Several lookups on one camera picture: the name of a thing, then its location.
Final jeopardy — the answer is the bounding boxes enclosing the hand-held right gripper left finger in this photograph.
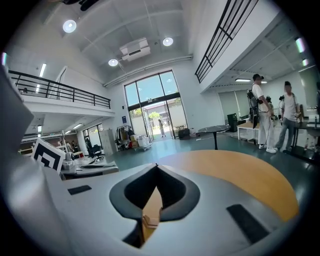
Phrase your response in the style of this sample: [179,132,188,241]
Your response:
[47,163,161,256]

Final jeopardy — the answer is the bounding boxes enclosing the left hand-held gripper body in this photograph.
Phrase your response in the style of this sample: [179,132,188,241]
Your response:
[32,138,77,176]

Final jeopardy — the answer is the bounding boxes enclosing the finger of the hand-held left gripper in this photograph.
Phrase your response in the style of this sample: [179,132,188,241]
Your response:
[61,166,120,181]
[74,160,118,168]

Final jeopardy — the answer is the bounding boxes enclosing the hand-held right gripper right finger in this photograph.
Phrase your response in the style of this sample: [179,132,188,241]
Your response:
[144,163,300,256]

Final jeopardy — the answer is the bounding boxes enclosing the grey locker cabinet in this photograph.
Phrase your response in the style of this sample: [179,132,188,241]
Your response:
[99,128,119,156]

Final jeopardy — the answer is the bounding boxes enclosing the clothes rack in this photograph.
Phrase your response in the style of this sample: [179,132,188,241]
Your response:
[114,124,135,152]

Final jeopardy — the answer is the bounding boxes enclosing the cart with boxes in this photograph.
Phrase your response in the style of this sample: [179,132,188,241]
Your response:
[129,134,154,151]

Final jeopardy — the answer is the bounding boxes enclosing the round wooden table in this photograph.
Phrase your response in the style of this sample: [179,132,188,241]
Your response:
[142,149,300,241]

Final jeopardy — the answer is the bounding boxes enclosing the black balcony railing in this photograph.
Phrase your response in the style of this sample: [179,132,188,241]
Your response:
[8,69,112,110]
[194,0,260,84]

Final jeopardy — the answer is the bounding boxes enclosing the black crate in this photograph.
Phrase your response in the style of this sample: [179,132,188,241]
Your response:
[177,128,191,140]

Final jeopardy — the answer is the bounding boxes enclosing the glass entrance doors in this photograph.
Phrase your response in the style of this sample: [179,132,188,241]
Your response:
[124,70,189,141]

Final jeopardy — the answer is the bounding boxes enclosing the black marble round table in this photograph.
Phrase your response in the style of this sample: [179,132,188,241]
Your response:
[197,124,232,151]

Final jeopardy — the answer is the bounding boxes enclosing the dark cabinet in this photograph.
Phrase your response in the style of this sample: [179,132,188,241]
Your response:
[226,112,238,133]

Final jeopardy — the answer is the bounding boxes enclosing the white low table wooden top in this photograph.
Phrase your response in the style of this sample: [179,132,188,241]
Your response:
[236,120,261,145]

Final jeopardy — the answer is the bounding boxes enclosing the white ceiling air conditioner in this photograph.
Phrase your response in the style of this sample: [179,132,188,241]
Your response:
[118,36,152,63]

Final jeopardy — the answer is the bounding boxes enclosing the black standing desk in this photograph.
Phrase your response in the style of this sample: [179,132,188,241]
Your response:
[284,121,320,162]

